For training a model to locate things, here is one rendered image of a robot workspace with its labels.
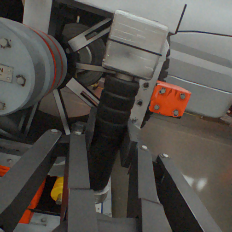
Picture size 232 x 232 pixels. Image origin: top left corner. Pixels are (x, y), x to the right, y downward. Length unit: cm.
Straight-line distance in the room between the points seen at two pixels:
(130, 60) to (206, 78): 87
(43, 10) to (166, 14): 27
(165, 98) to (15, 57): 30
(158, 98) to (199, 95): 62
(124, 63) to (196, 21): 82
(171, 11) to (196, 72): 79
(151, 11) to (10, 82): 19
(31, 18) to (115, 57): 28
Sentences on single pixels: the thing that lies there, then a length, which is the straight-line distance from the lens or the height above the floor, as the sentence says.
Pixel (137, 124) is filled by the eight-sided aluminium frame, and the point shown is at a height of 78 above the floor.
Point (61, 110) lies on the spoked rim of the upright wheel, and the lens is 53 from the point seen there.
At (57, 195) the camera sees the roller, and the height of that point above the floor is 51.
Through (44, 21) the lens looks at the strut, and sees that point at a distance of 41.
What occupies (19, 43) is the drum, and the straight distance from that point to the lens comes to 26.
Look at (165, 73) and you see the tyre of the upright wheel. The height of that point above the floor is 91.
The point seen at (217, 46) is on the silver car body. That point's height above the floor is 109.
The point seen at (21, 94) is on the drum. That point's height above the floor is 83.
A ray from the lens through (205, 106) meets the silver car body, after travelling 105.
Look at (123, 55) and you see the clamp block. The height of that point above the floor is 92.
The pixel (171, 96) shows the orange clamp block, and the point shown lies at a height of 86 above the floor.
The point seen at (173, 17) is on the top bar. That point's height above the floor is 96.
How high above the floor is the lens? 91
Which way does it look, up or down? 19 degrees down
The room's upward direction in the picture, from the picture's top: 17 degrees clockwise
